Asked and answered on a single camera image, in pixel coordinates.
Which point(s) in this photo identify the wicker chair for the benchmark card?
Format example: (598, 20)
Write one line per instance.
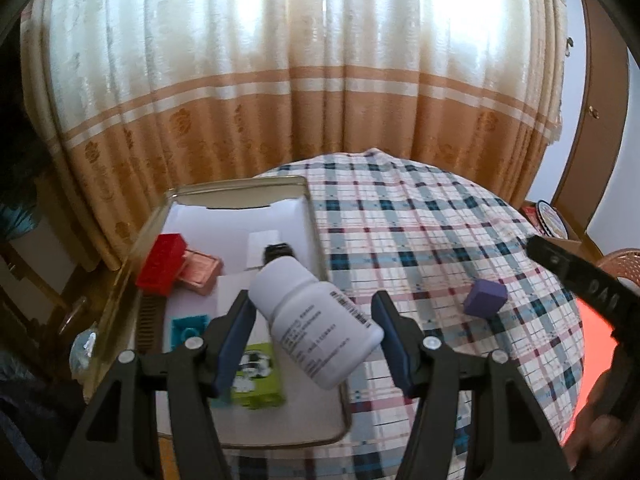
(620, 262)

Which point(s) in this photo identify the purple block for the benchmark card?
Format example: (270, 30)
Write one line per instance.
(485, 299)

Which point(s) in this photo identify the red plastic block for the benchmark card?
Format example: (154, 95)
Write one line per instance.
(160, 265)

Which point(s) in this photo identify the cream and orange curtain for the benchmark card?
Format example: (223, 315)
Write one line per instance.
(250, 60)

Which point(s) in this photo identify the dark cloth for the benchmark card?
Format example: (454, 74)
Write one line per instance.
(30, 410)

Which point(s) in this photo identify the person's right hand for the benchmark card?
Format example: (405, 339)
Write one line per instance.
(605, 420)

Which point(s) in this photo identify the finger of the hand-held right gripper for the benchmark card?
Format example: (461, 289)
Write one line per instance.
(552, 260)

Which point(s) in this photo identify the wooden wardrobe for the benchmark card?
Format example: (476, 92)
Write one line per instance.
(595, 135)

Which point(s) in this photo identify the copper pink box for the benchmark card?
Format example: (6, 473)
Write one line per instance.
(200, 270)

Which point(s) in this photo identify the clear plastic bottle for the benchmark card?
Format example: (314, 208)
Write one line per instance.
(84, 355)

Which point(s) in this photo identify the cardboard box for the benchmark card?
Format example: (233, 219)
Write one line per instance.
(575, 245)

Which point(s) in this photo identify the red packet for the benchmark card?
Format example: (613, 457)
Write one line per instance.
(531, 215)

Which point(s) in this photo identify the green printed carton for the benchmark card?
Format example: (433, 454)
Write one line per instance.
(255, 370)

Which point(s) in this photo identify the decorative plate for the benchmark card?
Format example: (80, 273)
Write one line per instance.
(550, 217)

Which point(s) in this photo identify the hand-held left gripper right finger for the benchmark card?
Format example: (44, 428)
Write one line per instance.
(397, 350)

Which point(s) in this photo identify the blue cloth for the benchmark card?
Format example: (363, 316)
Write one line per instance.
(17, 222)

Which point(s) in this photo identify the wooden chair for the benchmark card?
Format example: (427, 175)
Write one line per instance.
(75, 310)

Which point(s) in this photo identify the teal plastic block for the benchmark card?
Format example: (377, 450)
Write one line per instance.
(180, 332)

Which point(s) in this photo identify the white box with red label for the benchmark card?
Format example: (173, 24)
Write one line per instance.
(232, 290)

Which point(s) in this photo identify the white pill bottle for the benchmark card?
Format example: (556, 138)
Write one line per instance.
(310, 320)

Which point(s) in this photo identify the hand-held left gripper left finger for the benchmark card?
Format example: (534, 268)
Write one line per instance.
(235, 350)

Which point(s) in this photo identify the brown ribbed wooden holder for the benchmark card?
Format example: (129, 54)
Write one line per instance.
(150, 325)

